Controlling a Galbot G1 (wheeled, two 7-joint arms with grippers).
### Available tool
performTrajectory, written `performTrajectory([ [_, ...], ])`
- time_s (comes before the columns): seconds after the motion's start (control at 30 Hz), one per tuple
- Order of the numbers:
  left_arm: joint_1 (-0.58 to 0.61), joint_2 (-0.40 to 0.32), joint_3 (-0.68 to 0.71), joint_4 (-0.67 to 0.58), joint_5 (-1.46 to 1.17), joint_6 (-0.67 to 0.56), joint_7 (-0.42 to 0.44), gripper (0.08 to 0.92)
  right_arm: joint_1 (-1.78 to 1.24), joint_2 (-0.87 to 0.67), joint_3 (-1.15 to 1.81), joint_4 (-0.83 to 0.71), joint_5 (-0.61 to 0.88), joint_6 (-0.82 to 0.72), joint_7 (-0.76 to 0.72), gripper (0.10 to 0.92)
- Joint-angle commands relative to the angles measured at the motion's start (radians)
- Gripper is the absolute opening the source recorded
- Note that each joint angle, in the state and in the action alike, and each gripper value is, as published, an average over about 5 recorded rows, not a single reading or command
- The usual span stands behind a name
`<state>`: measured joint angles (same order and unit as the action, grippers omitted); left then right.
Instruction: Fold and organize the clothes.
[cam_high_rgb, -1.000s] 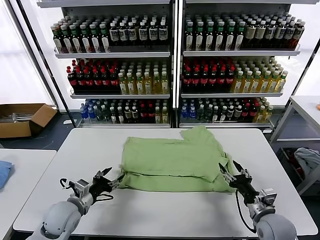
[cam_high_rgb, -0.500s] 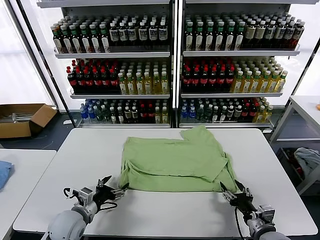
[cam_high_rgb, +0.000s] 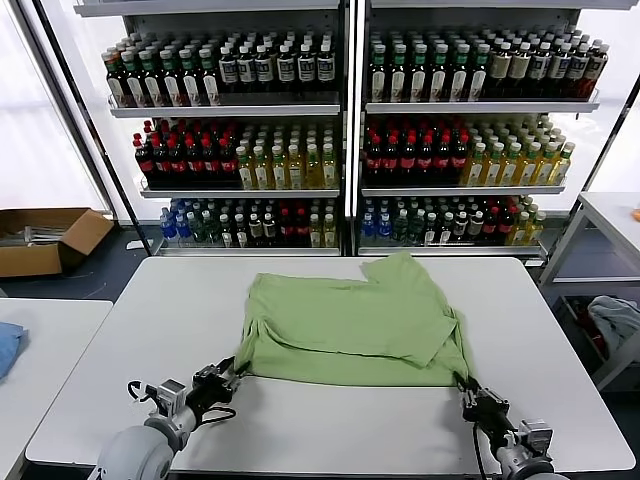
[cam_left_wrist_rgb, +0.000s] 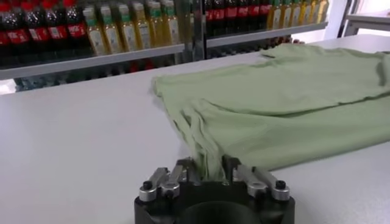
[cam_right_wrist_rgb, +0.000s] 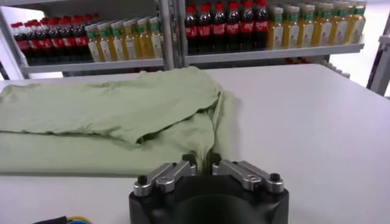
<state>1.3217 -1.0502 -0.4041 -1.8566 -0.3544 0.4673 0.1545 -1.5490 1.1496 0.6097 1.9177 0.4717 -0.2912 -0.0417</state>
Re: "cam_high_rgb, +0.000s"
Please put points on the green tinted water bottle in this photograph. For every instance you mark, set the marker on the green tinted water bottle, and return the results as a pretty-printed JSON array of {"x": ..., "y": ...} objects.
[
  {"x": 416, "y": 227},
  {"x": 196, "y": 229},
  {"x": 210, "y": 229},
  {"x": 400, "y": 227}
]

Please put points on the small white flat object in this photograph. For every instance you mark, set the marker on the small white flat object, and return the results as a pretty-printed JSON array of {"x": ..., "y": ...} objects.
[{"x": 134, "y": 245}]

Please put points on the green polo shirt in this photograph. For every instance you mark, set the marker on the green polo shirt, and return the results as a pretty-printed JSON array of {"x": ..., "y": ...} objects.
[{"x": 350, "y": 325}]

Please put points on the blue water bottle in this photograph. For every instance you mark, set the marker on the blue water bottle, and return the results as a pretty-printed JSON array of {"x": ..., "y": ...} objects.
[
  {"x": 181, "y": 231},
  {"x": 384, "y": 227},
  {"x": 368, "y": 227},
  {"x": 168, "y": 227}
]

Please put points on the grey metal shelving unit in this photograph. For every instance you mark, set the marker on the grey metal shelving unit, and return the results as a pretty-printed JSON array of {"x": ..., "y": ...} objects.
[
  {"x": 475, "y": 107},
  {"x": 225, "y": 111}
]

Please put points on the black slanted frame pole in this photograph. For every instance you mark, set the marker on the black slanted frame pole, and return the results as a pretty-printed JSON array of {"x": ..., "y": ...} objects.
[
  {"x": 141, "y": 232},
  {"x": 612, "y": 137}
]

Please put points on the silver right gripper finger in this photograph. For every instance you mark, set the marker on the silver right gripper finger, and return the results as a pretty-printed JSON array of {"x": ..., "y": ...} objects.
[
  {"x": 462, "y": 392},
  {"x": 479, "y": 390}
]

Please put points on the small yellow tea bottle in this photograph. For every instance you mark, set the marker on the small yellow tea bottle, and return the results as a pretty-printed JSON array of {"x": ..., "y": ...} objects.
[
  {"x": 314, "y": 231},
  {"x": 329, "y": 231},
  {"x": 520, "y": 229},
  {"x": 535, "y": 227}
]

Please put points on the grey metal side table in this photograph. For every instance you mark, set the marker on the grey metal side table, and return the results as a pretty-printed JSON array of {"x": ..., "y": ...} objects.
[{"x": 607, "y": 205}]

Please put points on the navy white label drink bottle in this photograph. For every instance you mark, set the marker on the navy white label drink bottle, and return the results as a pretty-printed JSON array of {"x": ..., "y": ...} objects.
[
  {"x": 286, "y": 69},
  {"x": 307, "y": 68},
  {"x": 541, "y": 70},
  {"x": 579, "y": 70},
  {"x": 326, "y": 68},
  {"x": 246, "y": 70},
  {"x": 561, "y": 70},
  {"x": 228, "y": 70},
  {"x": 264, "y": 70},
  {"x": 596, "y": 70}
]

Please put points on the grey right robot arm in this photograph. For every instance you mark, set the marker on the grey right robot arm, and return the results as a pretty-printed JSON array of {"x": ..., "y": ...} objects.
[{"x": 520, "y": 465}]

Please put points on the white cap dark drink bottle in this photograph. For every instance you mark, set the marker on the white cap dark drink bottle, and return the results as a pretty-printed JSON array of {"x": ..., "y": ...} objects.
[
  {"x": 241, "y": 232},
  {"x": 461, "y": 225},
  {"x": 431, "y": 231},
  {"x": 446, "y": 230},
  {"x": 476, "y": 225},
  {"x": 270, "y": 227},
  {"x": 225, "y": 232},
  {"x": 255, "y": 227}
]

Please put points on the small red cap cola bottle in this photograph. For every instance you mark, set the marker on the small red cap cola bottle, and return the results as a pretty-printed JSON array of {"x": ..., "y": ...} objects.
[
  {"x": 285, "y": 227},
  {"x": 506, "y": 222},
  {"x": 491, "y": 224},
  {"x": 300, "y": 227}
]

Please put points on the yellow tea bottle white cap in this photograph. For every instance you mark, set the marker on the yellow tea bottle white cap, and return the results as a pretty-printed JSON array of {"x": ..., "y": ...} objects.
[
  {"x": 244, "y": 170},
  {"x": 279, "y": 170},
  {"x": 261, "y": 170},
  {"x": 547, "y": 167},
  {"x": 475, "y": 167},
  {"x": 296, "y": 170},
  {"x": 330, "y": 170},
  {"x": 511, "y": 167},
  {"x": 530, "y": 167},
  {"x": 493, "y": 167},
  {"x": 313, "y": 170},
  {"x": 564, "y": 165}
]

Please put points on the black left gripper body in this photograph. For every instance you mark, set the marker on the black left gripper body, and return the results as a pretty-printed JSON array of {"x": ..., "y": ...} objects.
[{"x": 212, "y": 390}]

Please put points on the beige label dark drink bottle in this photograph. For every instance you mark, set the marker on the beige label dark drink bottle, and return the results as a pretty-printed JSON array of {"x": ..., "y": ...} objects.
[
  {"x": 521, "y": 70},
  {"x": 501, "y": 70}
]

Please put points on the brown cardboard box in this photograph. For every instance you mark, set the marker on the brown cardboard box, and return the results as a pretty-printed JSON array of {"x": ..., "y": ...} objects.
[{"x": 30, "y": 262}]

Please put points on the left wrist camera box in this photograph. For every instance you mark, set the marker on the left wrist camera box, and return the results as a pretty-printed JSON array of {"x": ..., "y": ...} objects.
[{"x": 172, "y": 395}]

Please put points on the pale blue crumpled cloth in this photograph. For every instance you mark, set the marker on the pale blue crumpled cloth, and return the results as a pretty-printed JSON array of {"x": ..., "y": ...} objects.
[{"x": 615, "y": 315}]

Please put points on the green cap dark tea bottle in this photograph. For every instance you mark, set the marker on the green cap dark tea bottle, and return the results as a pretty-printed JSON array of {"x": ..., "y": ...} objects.
[
  {"x": 171, "y": 77},
  {"x": 115, "y": 79},
  {"x": 133, "y": 78},
  {"x": 419, "y": 75},
  {"x": 191, "y": 77},
  {"x": 398, "y": 75},
  {"x": 440, "y": 75},
  {"x": 378, "y": 75},
  {"x": 480, "y": 75},
  {"x": 151, "y": 77},
  {"x": 461, "y": 75},
  {"x": 210, "y": 77}
]

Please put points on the red fabric item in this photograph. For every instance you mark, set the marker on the red fabric item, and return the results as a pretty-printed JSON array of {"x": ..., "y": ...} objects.
[{"x": 582, "y": 315}]

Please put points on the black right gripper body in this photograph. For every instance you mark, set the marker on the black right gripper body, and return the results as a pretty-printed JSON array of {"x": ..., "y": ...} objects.
[{"x": 487, "y": 410}]

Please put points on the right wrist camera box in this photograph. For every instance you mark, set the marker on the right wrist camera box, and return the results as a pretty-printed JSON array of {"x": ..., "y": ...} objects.
[{"x": 535, "y": 437}]

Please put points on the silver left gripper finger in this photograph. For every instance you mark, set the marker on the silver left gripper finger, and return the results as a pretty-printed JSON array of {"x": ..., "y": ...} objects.
[
  {"x": 226, "y": 365},
  {"x": 239, "y": 379}
]

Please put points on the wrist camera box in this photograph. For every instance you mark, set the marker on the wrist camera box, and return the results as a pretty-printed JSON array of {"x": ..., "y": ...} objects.
[
  {"x": 535, "y": 437},
  {"x": 172, "y": 395}
]

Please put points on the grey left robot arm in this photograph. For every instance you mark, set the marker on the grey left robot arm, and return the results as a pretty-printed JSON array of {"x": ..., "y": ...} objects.
[{"x": 135, "y": 455}]

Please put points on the blue folded cloth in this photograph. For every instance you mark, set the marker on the blue folded cloth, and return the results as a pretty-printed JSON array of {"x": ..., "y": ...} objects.
[{"x": 7, "y": 350}]

